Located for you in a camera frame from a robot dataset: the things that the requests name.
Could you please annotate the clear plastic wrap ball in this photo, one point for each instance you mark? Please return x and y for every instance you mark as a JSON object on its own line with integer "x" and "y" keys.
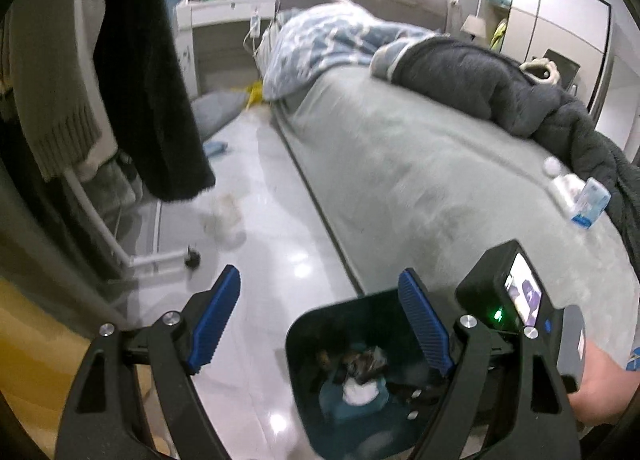
{"x": 554, "y": 167}

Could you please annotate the black snack packet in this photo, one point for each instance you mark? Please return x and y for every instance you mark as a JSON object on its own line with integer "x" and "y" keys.
{"x": 362, "y": 362}

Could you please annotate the white wardrobe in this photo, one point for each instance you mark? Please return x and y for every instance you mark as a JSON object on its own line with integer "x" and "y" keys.
{"x": 550, "y": 14}

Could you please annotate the dark grey fuzzy blanket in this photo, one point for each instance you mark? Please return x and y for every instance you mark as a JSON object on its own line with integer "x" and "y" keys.
{"x": 475, "y": 79}

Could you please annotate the beige knit sweater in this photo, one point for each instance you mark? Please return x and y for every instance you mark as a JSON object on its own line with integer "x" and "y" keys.
{"x": 50, "y": 89}

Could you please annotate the white clothes rack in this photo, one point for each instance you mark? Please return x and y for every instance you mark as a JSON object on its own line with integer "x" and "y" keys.
{"x": 150, "y": 260}

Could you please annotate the white crumpled tissue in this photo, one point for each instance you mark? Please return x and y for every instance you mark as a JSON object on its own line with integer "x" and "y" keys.
{"x": 565, "y": 192}

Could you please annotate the person's right hand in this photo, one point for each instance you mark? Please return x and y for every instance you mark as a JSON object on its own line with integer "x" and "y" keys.
{"x": 600, "y": 385}

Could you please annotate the white power strip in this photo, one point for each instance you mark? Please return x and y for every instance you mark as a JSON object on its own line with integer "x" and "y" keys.
{"x": 255, "y": 23}

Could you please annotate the grey floor cushion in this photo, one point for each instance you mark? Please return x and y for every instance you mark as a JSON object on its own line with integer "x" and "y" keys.
{"x": 220, "y": 112}

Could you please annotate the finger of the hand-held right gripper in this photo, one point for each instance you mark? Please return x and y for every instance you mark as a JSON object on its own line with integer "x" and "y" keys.
{"x": 412, "y": 402}

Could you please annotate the yellow floor item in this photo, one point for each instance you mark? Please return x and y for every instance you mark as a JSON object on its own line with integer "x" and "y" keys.
{"x": 256, "y": 92}

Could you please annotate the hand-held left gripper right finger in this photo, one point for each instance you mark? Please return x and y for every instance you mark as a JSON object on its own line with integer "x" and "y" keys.
{"x": 425, "y": 330}

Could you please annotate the bedside lamp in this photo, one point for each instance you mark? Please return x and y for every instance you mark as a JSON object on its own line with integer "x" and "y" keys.
{"x": 472, "y": 24}

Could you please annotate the blue tissue packet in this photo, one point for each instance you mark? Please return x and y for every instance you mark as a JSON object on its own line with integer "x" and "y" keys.
{"x": 592, "y": 200}

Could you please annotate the black hanging garment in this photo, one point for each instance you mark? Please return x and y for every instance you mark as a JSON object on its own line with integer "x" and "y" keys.
{"x": 145, "y": 64}

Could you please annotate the dark green trash bin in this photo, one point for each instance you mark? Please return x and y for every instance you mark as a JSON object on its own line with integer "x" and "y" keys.
{"x": 310, "y": 340}

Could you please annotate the white cloth wad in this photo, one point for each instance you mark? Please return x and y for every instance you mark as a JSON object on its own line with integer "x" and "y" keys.
{"x": 360, "y": 392}

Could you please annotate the small blue floor cloth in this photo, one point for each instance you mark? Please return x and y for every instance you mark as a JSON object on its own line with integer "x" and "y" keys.
{"x": 215, "y": 148}

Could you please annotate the grey bed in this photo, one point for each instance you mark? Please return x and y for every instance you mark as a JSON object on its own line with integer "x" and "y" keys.
{"x": 425, "y": 164}

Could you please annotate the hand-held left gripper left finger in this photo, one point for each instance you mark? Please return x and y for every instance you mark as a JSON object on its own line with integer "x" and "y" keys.
{"x": 215, "y": 325}

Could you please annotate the blue patterned duvet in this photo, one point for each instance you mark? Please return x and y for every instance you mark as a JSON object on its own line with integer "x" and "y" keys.
{"x": 325, "y": 39}

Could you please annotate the white vanity desk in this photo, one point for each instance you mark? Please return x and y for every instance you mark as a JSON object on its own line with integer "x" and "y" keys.
{"x": 220, "y": 19}

